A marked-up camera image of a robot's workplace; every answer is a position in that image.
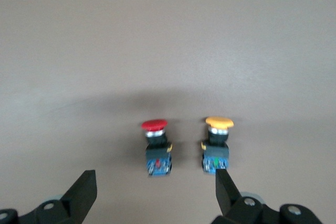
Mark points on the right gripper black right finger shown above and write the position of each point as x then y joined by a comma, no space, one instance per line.
227,195

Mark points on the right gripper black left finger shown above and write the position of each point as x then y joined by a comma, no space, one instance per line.
81,195

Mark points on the red mushroom push button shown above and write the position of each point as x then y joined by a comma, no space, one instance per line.
157,153

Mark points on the yellow mushroom push button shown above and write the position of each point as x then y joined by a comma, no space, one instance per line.
215,153

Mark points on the brown table mat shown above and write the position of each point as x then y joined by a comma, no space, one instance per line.
168,51

